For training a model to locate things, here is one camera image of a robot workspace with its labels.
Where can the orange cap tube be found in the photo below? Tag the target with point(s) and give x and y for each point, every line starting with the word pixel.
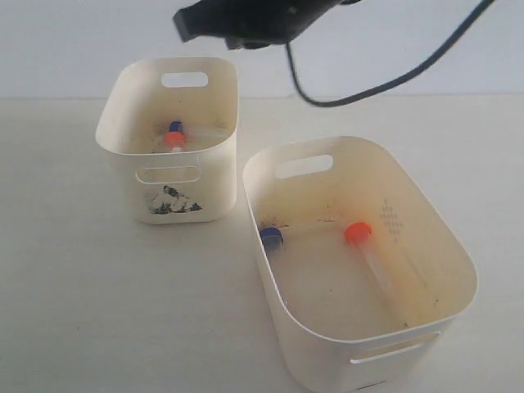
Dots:
pixel 359 235
pixel 174 141

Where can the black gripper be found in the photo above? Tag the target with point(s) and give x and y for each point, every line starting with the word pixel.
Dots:
pixel 250 25

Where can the blue cap tube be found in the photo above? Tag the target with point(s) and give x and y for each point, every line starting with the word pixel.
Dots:
pixel 189 129
pixel 279 241

